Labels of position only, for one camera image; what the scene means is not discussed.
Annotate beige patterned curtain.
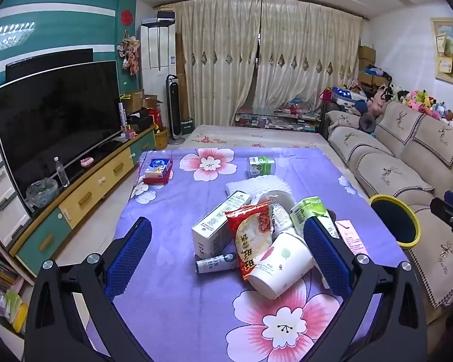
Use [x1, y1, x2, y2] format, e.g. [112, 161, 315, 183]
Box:
[172, 0, 264, 126]
[245, 0, 363, 131]

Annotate blue starred bag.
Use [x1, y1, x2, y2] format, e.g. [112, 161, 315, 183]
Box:
[331, 86, 367, 103]

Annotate yellow green TV cabinet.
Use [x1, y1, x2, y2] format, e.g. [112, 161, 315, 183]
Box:
[9, 125, 157, 268]

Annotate pink paper slip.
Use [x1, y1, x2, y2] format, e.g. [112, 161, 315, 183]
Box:
[334, 219, 368, 259]

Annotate long white box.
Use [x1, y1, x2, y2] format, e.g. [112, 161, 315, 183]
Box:
[191, 191, 252, 255]

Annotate white plastic bag packet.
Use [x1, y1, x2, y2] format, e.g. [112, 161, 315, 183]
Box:
[249, 190, 297, 232]

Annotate stack of cardboard boxes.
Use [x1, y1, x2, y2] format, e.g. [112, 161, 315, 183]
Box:
[358, 45, 389, 87]

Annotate clear plastic bag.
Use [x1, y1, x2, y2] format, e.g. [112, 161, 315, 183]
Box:
[26, 178, 59, 209]

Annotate pile of plush toys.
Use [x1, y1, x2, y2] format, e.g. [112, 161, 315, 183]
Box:
[385, 83, 453, 132]

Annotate small grey tube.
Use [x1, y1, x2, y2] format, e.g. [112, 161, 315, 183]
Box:
[195, 252, 238, 274]

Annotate black tower fan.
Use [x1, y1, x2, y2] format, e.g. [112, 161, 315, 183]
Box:
[165, 74, 186, 145]

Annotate large black curved television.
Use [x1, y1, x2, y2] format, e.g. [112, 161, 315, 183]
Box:
[0, 59, 122, 200]

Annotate white foam net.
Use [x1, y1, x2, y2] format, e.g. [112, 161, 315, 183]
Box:
[225, 175, 292, 200]

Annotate red blue book box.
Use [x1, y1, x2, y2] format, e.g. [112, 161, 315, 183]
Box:
[144, 158, 173, 179]

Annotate small black television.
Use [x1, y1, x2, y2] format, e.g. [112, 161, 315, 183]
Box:
[5, 48, 94, 82]

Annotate purple floral tablecloth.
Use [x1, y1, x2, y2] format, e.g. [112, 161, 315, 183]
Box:
[87, 147, 412, 362]

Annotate white standing air conditioner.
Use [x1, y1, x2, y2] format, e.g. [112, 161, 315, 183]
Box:
[140, 21, 177, 138]

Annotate yellow rimmed trash bin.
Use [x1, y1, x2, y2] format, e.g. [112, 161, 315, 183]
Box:
[368, 195, 421, 249]

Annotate white paper cup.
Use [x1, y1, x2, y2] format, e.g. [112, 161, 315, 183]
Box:
[246, 232, 317, 299]

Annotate flower wall hanging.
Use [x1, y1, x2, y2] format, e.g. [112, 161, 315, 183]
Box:
[117, 32, 141, 76]

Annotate brown cardboard box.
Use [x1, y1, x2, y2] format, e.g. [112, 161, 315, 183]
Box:
[126, 90, 163, 114]

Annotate beige sofa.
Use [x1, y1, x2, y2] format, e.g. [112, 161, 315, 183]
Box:
[325, 100, 453, 325]

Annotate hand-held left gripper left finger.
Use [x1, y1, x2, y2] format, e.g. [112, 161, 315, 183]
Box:
[24, 216, 153, 362]

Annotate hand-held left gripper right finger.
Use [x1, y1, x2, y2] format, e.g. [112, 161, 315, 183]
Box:
[303, 216, 428, 362]

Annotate large pink plush toy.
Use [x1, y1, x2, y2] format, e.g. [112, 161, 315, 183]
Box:
[368, 88, 387, 114]

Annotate clear water bottle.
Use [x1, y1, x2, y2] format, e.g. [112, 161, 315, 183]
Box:
[54, 156, 70, 188]

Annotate red snack packet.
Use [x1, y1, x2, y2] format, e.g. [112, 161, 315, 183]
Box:
[225, 201, 274, 283]

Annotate green white can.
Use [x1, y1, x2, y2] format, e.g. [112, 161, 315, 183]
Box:
[290, 196, 333, 238]

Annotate green white carton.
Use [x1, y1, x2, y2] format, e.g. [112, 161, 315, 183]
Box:
[247, 156, 276, 179]

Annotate shelf of books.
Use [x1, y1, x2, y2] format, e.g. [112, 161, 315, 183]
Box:
[0, 249, 29, 334]

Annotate white plastic drawer unit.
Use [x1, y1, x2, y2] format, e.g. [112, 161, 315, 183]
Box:
[0, 126, 33, 249]

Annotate glass coffee table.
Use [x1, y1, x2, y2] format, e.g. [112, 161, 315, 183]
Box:
[233, 107, 323, 132]

